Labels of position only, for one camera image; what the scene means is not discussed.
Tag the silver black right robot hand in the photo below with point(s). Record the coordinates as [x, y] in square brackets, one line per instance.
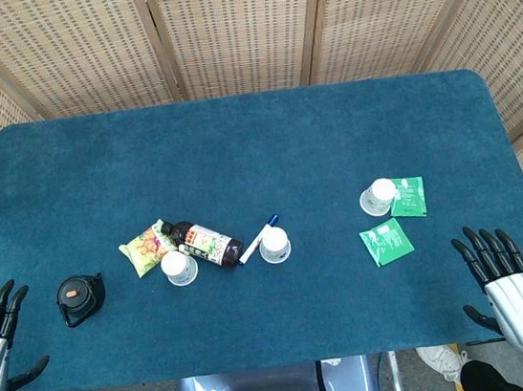
[522, 306]

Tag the white paper cup green flower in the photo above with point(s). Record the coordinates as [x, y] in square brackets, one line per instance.
[378, 195]

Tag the white paper cup blue flower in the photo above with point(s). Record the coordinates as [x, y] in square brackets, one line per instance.
[178, 267]

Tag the black fabric object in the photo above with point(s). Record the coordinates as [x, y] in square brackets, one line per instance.
[486, 380]

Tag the white sneaker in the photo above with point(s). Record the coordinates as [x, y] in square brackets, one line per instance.
[440, 360]

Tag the black flask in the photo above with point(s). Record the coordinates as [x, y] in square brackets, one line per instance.
[78, 299]

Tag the metal table leg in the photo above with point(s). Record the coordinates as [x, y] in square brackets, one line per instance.
[395, 380]

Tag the green sachet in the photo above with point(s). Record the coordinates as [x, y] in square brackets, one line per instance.
[409, 197]
[387, 241]

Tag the yellow green snack packet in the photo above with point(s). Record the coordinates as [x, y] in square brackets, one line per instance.
[145, 247]

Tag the brown tea bottle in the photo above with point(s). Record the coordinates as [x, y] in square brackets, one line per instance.
[205, 244]

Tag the white marker blue cap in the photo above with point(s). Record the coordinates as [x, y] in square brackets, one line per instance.
[254, 244]

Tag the blue carpet table mat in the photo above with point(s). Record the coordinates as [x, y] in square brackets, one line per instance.
[256, 157]

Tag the woven bamboo folding screen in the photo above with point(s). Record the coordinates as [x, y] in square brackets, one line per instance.
[239, 25]

